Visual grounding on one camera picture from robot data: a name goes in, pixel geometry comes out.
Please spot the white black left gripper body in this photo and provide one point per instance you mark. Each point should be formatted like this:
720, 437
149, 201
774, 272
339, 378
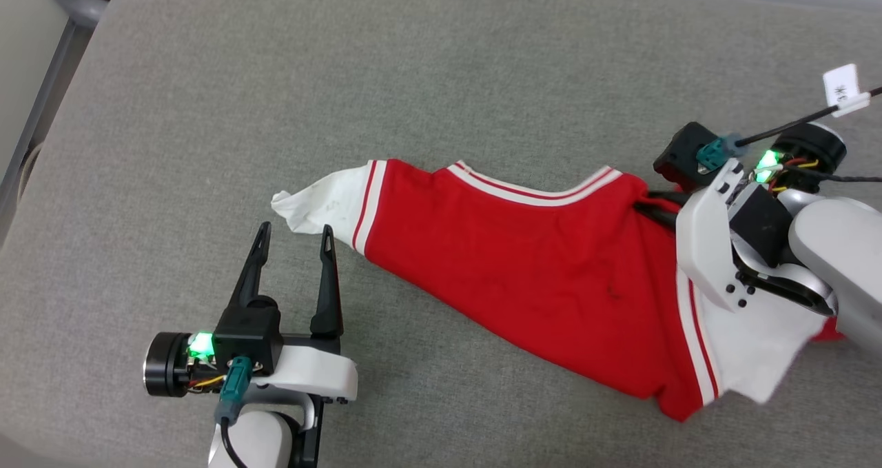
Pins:
317, 375

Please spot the red white Bulls jersey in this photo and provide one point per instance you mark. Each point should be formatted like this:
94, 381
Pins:
551, 268

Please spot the grey metal sofa frame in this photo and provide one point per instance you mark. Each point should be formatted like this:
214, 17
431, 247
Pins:
41, 116

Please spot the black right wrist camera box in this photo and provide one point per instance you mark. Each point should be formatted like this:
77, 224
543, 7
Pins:
682, 154

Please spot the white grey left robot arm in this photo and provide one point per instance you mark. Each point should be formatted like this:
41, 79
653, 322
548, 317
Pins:
255, 444

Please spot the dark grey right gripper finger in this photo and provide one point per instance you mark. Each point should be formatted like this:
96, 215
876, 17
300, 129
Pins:
668, 195
658, 216

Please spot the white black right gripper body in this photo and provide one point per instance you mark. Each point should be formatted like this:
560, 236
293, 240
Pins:
706, 247

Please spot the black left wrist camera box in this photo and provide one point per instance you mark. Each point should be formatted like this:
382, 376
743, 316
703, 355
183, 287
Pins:
244, 337

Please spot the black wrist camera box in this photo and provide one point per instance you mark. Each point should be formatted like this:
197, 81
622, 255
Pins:
244, 337
682, 154

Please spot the grey fabric sofa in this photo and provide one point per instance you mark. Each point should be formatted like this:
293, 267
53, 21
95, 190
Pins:
482, 61

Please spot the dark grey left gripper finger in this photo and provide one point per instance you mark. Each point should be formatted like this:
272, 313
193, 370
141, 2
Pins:
329, 296
251, 275

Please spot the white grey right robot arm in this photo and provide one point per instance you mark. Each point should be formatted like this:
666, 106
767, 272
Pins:
841, 261

